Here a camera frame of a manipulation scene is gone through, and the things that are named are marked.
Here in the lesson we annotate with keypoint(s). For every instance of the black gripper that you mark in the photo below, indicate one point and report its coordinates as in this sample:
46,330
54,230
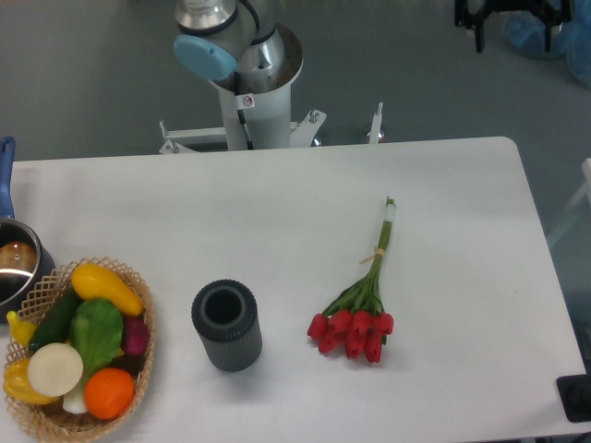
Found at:
552,16

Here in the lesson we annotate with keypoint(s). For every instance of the red tulip bouquet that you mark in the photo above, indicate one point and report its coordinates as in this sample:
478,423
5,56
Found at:
357,319

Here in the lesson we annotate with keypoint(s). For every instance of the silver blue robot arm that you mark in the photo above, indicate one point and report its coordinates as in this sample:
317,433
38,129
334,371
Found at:
239,46

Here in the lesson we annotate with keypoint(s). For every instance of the blue plastic bag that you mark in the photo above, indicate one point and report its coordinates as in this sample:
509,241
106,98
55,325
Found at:
525,34

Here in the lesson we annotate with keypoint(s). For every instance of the black device at table edge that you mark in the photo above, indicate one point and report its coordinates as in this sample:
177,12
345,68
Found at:
575,397

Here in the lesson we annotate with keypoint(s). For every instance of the dark grey ribbed vase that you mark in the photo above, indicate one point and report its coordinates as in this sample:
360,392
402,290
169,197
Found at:
225,315

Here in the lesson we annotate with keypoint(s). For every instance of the purple red onion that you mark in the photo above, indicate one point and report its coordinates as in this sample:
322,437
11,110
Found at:
136,336

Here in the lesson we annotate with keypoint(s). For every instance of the yellow squash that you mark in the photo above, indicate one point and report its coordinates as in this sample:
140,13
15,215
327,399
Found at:
92,281

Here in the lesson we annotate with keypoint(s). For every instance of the green lettuce leaf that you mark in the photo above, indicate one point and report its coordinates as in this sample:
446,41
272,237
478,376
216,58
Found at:
95,333

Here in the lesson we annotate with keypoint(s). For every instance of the orange fruit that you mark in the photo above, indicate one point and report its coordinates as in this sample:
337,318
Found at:
109,392

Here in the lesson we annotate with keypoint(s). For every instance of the green cucumber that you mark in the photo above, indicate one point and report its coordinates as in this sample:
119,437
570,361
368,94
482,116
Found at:
55,325

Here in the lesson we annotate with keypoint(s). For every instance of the white round onion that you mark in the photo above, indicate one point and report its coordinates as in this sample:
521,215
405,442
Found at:
55,369

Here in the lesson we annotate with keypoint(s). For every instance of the woven wicker basket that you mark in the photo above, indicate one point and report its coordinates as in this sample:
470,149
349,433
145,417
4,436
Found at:
50,423

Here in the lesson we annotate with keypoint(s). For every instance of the yellow bell pepper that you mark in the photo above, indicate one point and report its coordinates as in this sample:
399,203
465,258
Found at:
17,385

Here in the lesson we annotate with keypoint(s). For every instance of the blue handled saucepan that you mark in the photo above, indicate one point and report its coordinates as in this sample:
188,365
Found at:
24,260

